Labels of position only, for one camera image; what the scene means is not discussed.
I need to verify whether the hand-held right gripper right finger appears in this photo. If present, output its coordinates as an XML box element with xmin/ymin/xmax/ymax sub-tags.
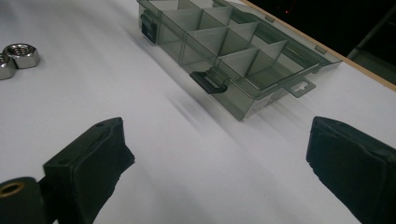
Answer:
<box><xmin>305</xmin><ymin>116</ymin><xmax>396</xmax><ymax>224</ymax></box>

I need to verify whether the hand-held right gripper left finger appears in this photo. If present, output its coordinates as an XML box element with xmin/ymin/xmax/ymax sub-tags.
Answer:
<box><xmin>42</xmin><ymin>117</ymin><xmax>136</xmax><ymax>224</ymax></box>

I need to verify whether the silver hex nut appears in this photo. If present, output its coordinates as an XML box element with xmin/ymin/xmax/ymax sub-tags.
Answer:
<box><xmin>0</xmin><ymin>52</ymin><xmax>17</xmax><ymax>81</ymax></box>
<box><xmin>2</xmin><ymin>43</ymin><xmax>41</xmax><ymax>70</ymax></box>

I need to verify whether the grey transparent compartment box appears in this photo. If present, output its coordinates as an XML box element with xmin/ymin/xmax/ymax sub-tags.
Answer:
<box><xmin>136</xmin><ymin>0</ymin><xmax>344</xmax><ymax>121</ymax></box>

